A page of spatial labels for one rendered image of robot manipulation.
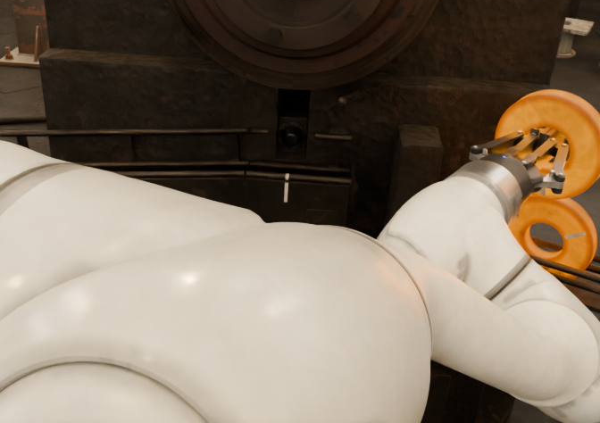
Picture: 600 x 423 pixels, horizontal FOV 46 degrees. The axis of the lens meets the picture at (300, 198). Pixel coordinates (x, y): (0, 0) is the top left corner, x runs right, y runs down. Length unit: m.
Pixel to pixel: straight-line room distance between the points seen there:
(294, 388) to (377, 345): 0.05
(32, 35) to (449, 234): 3.62
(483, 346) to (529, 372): 0.07
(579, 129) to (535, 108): 0.07
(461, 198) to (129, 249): 0.58
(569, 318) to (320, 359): 0.54
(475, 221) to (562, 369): 0.19
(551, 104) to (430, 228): 0.37
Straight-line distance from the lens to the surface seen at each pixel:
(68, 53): 1.43
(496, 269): 0.74
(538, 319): 0.70
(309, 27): 1.10
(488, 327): 0.51
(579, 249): 1.21
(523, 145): 0.98
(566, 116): 1.02
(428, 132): 1.31
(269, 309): 0.18
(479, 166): 0.84
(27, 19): 4.16
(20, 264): 0.21
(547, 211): 1.20
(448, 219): 0.72
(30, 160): 0.27
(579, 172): 1.04
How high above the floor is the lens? 1.30
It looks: 29 degrees down
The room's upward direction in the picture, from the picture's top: 4 degrees clockwise
